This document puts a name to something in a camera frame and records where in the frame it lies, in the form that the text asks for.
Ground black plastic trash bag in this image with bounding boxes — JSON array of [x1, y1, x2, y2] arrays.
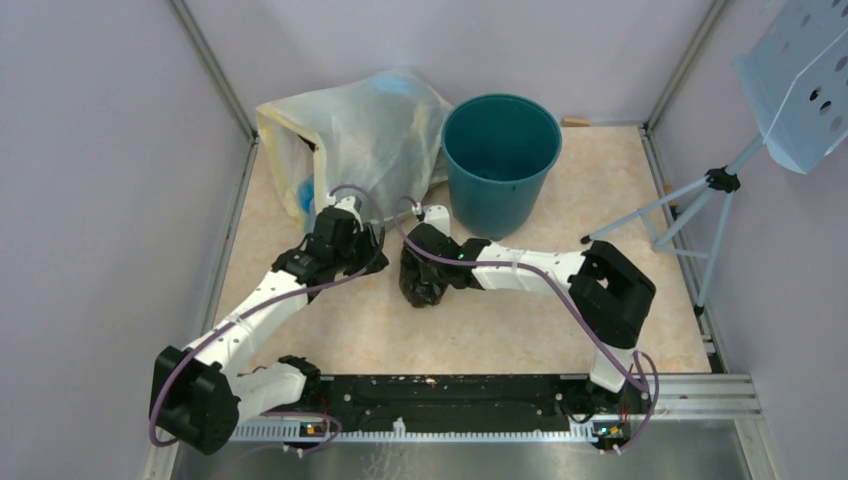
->
[[399, 249, 456, 308]]

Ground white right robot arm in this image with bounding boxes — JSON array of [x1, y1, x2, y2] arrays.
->
[[402, 223, 656, 412]]

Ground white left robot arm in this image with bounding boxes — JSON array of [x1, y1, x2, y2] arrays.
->
[[149, 196, 388, 455]]

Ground white translucent trash bag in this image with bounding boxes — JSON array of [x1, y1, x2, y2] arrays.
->
[[256, 68, 453, 231]]

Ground teal plastic trash bin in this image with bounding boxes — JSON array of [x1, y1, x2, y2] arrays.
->
[[441, 93, 563, 240]]

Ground small wooden block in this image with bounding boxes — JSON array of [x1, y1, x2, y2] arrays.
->
[[560, 117, 592, 128]]

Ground light blue tripod stand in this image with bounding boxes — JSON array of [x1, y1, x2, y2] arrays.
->
[[580, 134, 764, 317]]

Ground perforated light blue metal panel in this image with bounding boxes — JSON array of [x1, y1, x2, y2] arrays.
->
[[733, 0, 847, 174]]

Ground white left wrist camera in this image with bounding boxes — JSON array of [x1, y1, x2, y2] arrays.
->
[[326, 195, 363, 227]]

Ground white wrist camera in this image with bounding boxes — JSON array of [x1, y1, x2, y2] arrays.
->
[[326, 195, 363, 227], [412, 204, 451, 237]]

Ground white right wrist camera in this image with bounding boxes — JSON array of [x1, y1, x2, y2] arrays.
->
[[412, 204, 451, 237]]

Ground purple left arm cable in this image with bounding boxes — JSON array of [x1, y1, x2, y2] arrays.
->
[[148, 184, 389, 449]]

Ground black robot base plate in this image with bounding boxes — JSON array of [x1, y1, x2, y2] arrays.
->
[[291, 374, 651, 435]]

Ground white slotted cable duct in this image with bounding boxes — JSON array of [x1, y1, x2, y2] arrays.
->
[[230, 419, 625, 444]]

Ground aluminium frame rails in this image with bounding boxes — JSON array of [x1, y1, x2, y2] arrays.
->
[[635, 125, 763, 420]]

